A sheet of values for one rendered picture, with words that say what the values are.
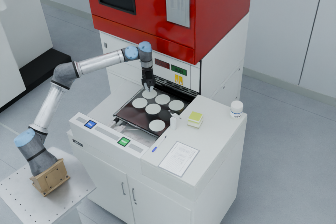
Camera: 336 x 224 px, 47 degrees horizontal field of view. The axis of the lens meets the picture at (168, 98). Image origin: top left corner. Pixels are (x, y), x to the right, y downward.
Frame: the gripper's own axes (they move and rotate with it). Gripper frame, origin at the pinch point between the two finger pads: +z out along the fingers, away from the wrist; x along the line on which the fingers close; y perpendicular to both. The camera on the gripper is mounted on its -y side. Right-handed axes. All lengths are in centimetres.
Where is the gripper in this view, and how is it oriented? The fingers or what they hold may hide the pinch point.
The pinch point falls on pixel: (149, 91)
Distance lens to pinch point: 250.4
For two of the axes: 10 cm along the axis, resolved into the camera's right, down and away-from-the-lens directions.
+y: -1.2, -6.6, 7.4
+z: 0.4, 7.4, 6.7
